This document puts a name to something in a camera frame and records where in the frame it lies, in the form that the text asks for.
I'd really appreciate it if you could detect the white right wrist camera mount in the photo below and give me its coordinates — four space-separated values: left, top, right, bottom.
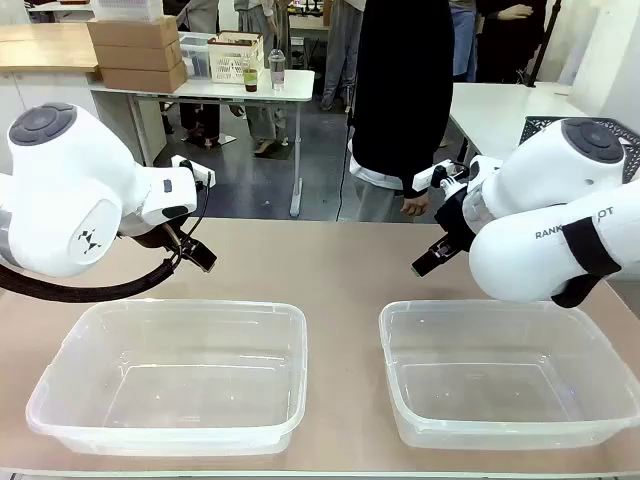
412 158 474 194

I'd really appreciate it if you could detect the black tripod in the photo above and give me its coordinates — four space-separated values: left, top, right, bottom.
516 0 560 89

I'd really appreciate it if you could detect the white plastic mesh basket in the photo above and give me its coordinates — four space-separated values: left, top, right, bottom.
206 30 266 85

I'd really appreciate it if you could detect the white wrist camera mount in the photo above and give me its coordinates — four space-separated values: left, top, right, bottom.
171 155 217 189
412 158 474 194

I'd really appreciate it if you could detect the white cabinet with wooden top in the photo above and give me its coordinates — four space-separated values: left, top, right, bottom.
0 23 169 172

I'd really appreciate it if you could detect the clear plastic cup with lid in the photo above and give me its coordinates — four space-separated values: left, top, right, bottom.
267 48 288 93

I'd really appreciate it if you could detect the large white table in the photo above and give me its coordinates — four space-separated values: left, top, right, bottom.
448 81 594 169

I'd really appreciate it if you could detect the bystander in blue apron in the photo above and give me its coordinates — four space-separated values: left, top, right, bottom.
448 0 480 84

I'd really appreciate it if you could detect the bystander in grey trousers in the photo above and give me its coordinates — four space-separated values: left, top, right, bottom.
235 0 293 156

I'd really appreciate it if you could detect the cardboard box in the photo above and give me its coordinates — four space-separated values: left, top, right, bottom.
93 41 184 72
86 15 182 51
99 61 190 95

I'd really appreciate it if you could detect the translucent white crate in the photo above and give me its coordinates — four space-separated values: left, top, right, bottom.
93 0 167 24

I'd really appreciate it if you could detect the black plastic mesh basket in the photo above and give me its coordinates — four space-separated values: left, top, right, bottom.
521 115 640 184

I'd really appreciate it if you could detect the person's left hand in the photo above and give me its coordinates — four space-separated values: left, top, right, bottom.
401 193 430 218

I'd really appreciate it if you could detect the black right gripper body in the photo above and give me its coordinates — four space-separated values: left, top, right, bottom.
433 185 482 252

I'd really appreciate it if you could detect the clear plastic storage box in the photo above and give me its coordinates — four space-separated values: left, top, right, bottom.
178 31 215 79

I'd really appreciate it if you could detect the white table with metal legs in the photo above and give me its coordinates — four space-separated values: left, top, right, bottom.
89 68 317 219

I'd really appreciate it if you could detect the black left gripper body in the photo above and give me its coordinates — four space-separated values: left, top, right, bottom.
130 222 201 256

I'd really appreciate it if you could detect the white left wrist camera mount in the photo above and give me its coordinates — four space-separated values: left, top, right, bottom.
171 155 217 189

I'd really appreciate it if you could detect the person in black sweater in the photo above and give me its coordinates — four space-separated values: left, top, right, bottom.
346 0 454 224

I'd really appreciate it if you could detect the bystander in grey jeans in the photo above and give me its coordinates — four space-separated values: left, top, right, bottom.
318 0 365 112

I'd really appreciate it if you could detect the clear plastic bin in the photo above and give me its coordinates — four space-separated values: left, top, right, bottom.
25 298 309 457
378 298 640 450

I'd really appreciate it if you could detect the bystander in black clothes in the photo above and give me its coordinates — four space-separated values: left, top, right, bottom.
473 0 547 85

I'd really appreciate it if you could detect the bystander in dark trousers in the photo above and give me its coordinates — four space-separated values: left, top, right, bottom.
177 0 222 149

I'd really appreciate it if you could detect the black fabric strap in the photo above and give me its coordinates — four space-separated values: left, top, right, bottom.
551 217 623 309

